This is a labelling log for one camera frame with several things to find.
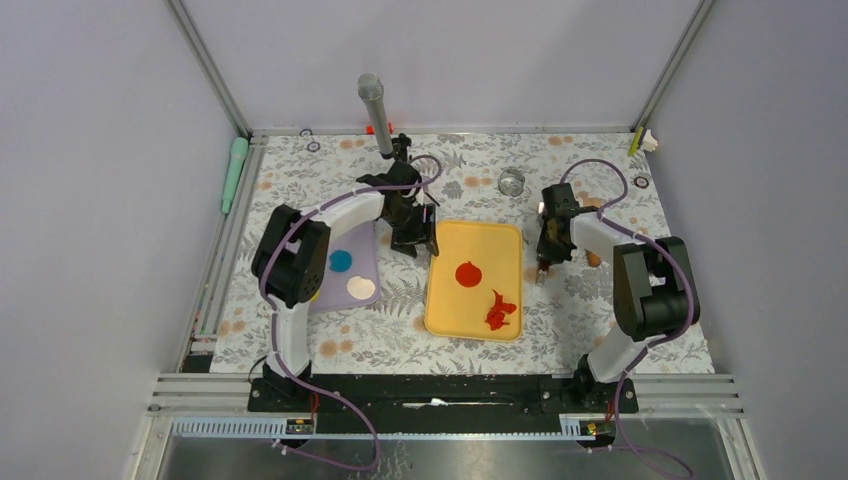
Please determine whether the white corner clip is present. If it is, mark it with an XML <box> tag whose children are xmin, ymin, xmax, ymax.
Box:
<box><xmin>628</xmin><ymin>126</ymin><xmax>659</xmax><ymax>156</ymax></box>

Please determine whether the round metal cutter ring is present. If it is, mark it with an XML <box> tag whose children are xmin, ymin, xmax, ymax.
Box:
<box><xmin>497</xmin><ymin>168</ymin><xmax>526</xmax><ymax>197</ymax></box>

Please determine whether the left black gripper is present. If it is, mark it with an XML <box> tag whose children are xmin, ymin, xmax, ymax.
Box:
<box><xmin>384</xmin><ymin>202</ymin><xmax>437</xmax><ymax>259</ymax></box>

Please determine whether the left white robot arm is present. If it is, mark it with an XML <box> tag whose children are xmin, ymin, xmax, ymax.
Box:
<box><xmin>251</xmin><ymin>161</ymin><xmax>439</xmax><ymax>411</ymax></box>

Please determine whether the flat white dough disc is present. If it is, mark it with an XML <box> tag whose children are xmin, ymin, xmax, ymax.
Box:
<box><xmin>346</xmin><ymin>276</ymin><xmax>377</xmax><ymax>300</ymax></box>

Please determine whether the purple tray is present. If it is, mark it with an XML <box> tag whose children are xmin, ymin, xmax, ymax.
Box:
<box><xmin>309</xmin><ymin>222</ymin><xmax>381</xmax><ymax>314</ymax></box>

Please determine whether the purple cable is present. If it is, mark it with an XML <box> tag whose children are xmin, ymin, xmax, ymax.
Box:
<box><xmin>256</xmin><ymin>154</ymin><xmax>444</xmax><ymax>473</ymax></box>
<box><xmin>559</xmin><ymin>158</ymin><xmax>701</xmax><ymax>480</ymax></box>

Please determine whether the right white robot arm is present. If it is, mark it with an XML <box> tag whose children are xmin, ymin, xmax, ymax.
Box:
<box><xmin>536</xmin><ymin>183</ymin><xmax>700</xmax><ymax>412</ymax></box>

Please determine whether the yellow tray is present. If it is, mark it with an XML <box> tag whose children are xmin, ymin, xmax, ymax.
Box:
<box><xmin>424</xmin><ymin>220</ymin><xmax>523</xmax><ymax>342</ymax></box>

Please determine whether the red dough ball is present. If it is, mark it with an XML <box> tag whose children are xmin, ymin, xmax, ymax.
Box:
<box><xmin>455</xmin><ymin>261</ymin><xmax>482</xmax><ymax>288</ymax></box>

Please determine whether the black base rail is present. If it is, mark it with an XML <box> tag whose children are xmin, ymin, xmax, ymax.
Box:
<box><xmin>247</xmin><ymin>373</ymin><xmax>639</xmax><ymax>435</ymax></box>

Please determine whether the red dough scrap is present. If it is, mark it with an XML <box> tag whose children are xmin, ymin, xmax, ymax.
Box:
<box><xmin>484</xmin><ymin>290</ymin><xmax>517</xmax><ymax>331</ymax></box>

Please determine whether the flat blue dough disc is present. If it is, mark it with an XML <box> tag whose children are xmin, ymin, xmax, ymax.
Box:
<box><xmin>329</xmin><ymin>249</ymin><xmax>353</xmax><ymax>273</ymax></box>

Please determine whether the metal dough scraper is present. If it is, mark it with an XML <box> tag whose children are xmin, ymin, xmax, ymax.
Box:
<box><xmin>535</xmin><ymin>250</ymin><xmax>603</xmax><ymax>285</ymax></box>

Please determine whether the grey microphone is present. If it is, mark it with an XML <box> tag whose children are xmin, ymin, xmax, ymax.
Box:
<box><xmin>357</xmin><ymin>72</ymin><xmax>394</xmax><ymax>159</ymax></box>

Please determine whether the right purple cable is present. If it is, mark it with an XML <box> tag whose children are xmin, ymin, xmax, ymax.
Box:
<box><xmin>559</xmin><ymin>158</ymin><xmax>701</xmax><ymax>480</ymax></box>

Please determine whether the black mini tripod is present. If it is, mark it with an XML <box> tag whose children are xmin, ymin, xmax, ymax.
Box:
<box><xmin>392</xmin><ymin>133</ymin><xmax>442</xmax><ymax>206</ymax></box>

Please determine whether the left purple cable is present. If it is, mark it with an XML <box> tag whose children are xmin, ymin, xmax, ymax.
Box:
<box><xmin>256</xmin><ymin>154</ymin><xmax>444</xmax><ymax>473</ymax></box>

